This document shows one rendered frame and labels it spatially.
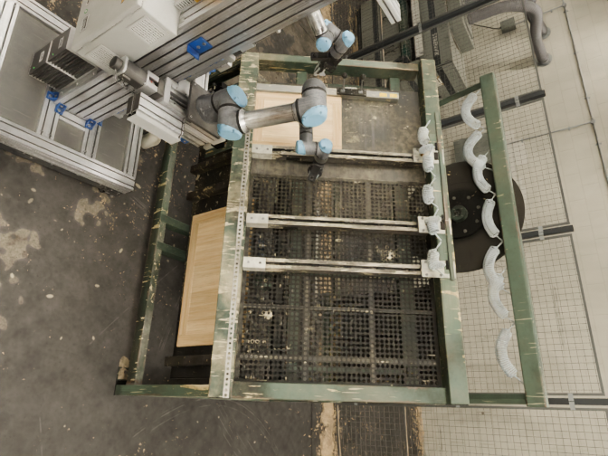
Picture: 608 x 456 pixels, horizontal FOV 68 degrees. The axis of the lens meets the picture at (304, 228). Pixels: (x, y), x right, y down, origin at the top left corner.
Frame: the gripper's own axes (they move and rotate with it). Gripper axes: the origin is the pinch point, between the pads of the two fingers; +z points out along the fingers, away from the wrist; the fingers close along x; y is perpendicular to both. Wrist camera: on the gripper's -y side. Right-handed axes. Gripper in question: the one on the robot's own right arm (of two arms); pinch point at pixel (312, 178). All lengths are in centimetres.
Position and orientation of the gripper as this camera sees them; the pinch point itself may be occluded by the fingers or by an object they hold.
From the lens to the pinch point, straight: 274.0
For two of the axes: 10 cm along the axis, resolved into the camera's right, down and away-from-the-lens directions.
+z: -1.8, 3.8, 9.1
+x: -9.1, -4.1, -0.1
